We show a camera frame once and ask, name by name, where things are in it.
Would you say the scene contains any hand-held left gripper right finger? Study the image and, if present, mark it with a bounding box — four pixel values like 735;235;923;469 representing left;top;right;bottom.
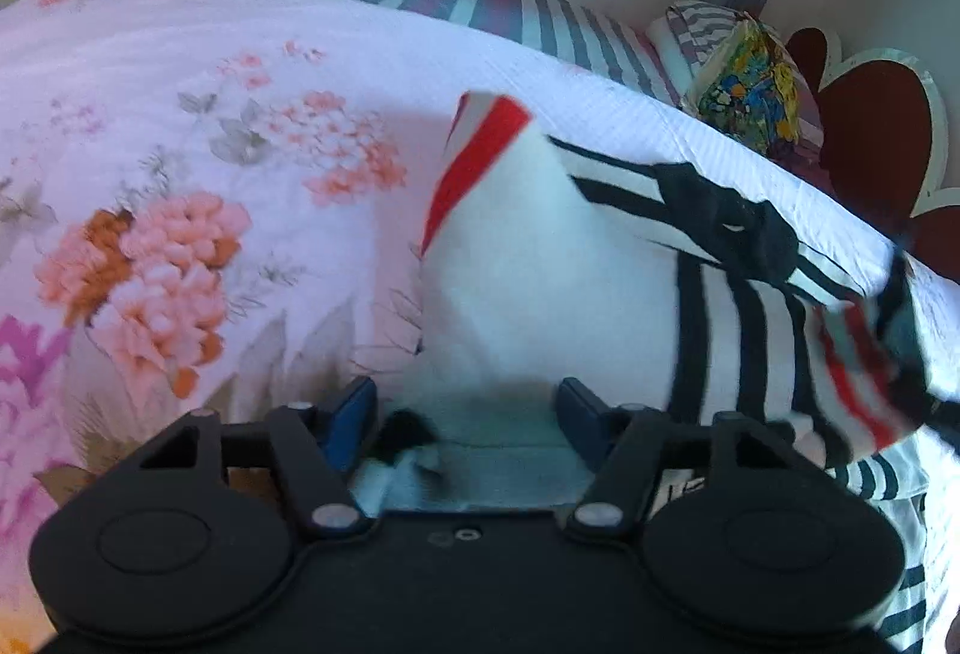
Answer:
553;378;796;539

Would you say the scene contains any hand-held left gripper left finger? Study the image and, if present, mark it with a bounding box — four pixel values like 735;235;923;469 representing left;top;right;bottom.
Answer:
135;376;378;536

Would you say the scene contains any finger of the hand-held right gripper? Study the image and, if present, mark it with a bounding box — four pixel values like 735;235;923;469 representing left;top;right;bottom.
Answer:
874;241;960;436

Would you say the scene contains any white black red striped garment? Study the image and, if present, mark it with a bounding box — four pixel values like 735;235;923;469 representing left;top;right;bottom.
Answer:
352;90;947;514

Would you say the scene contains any red and white headboard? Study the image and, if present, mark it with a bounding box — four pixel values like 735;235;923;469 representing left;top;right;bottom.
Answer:
784;28;960;286

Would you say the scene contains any white dark-striped cloth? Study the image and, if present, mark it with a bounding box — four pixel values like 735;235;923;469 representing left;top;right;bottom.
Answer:
823;430;947;654

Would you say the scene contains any colourful patterned cushion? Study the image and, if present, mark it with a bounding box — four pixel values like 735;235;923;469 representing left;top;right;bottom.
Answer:
686;16;805;158

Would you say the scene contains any pink floral blanket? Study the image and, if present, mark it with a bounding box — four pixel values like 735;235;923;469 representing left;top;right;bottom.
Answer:
0;0;960;654

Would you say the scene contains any striped pillow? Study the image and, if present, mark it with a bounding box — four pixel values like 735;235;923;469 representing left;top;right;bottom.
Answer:
646;0;760;104

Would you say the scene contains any striped bed sheet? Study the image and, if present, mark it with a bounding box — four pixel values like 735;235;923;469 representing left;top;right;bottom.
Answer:
268;0;826;164

